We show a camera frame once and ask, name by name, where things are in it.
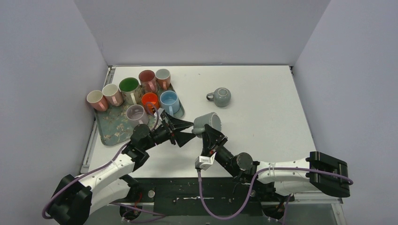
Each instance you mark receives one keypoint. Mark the grey-blue round mug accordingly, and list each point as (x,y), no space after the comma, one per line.
(221,97)

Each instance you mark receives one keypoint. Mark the orange mug black handle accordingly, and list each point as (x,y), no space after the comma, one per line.
(150,102)

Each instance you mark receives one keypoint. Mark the salmon dotted mug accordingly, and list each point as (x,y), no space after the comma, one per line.
(163,77)

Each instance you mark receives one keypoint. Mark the speckled dark pink mug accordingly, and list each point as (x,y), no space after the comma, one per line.
(148,81)

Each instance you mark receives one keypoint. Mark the light blue ribbed mug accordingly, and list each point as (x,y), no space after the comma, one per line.
(170,102)

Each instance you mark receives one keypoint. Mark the blue floral blossom tray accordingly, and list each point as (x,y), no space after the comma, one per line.
(113,125)

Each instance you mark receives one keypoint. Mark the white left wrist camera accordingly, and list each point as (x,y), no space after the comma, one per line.
(158,113)

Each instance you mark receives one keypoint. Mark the cream floral mug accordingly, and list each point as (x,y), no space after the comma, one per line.
(131,90)

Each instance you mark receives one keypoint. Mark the faceted pink mug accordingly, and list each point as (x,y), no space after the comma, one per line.
(113,95)

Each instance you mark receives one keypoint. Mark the grey-green mug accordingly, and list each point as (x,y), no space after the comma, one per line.
(212,119)

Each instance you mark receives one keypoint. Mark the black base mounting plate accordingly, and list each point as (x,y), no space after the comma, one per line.
(189,197)

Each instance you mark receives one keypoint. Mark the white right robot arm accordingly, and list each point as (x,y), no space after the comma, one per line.
(317,172)

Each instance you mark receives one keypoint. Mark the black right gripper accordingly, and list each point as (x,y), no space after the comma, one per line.
(211,138)

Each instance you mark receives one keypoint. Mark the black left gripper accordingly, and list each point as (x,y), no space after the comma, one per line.
(169,131)

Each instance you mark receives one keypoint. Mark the smooth pink mug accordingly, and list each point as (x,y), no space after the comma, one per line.
(97,100)

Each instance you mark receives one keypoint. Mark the lilac ribbed mug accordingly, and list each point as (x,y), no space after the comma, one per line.
(136,115)

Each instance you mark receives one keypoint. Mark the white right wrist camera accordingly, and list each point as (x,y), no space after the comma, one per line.
(204,162)

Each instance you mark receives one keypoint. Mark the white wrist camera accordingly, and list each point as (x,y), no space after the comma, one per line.
(158,113)
(204,162)

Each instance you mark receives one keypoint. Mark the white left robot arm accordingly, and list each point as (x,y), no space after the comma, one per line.
(77,197)

